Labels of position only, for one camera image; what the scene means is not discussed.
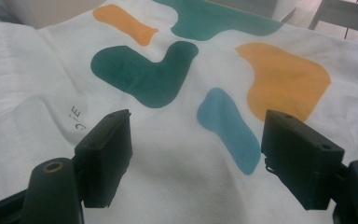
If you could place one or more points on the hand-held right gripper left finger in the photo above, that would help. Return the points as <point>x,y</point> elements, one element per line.
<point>105,155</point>

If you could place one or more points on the desk with white frame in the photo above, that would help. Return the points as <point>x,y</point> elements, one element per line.
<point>348,14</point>

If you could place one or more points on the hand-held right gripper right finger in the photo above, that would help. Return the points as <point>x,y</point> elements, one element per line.
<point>301,161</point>

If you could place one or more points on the white tote bag coloured shapes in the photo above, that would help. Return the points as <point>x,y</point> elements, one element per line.
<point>180,155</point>

